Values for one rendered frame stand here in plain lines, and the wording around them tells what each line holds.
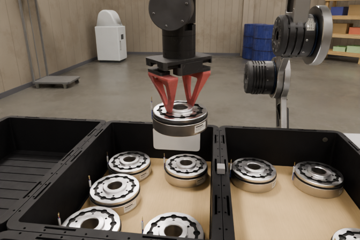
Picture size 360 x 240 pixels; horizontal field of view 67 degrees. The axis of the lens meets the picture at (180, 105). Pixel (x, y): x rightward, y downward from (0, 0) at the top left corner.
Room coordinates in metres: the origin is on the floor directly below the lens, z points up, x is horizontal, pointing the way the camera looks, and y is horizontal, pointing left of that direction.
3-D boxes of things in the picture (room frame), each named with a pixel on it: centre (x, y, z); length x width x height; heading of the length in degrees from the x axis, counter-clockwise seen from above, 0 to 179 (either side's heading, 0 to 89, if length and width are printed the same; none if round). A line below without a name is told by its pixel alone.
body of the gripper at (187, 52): (0.48, 0.00, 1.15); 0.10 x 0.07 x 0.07; 126
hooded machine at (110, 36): (7.37, 1.82, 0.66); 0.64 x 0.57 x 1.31; 83
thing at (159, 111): (0.48, 0.00, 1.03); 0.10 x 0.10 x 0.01
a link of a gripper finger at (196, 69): (0.48, -0.01, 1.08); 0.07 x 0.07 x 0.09; 36
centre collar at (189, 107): (0.48, 0.00, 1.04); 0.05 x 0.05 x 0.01
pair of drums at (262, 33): (7.58, -2.18, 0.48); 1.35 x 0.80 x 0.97; 175
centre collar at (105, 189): (0.48, 0.14, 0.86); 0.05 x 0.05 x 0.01
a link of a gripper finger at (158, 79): (0.47, 0.01, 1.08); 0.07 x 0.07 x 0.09; 36
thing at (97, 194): (0.48, 0.14, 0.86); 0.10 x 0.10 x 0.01
